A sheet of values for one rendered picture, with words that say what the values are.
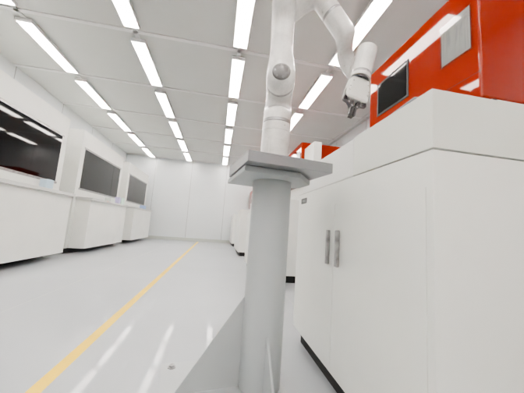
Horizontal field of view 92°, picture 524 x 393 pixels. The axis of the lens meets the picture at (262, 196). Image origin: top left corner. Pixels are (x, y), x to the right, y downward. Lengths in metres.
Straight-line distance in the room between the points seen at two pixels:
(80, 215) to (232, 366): 4.21
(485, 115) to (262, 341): 0.95
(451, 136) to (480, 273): 0.32
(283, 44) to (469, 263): 1.00
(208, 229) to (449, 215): 8.50
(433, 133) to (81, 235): 4.83
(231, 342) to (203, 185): 8.15
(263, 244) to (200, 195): 8.10
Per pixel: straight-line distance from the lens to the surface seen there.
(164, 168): 9.32
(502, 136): 0.87
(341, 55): 1.38
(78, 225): 5.03
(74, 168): 5.07
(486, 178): 0.80
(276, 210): 0.98
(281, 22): 1.31
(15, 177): 3.98
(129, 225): 7.05
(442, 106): 0.77
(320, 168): 0.92
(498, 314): 0.82
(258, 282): 1.00
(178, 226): 9.04
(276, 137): 1.05
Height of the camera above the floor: 0.61
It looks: 7 degrees up
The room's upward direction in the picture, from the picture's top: 4 degrees clockwise
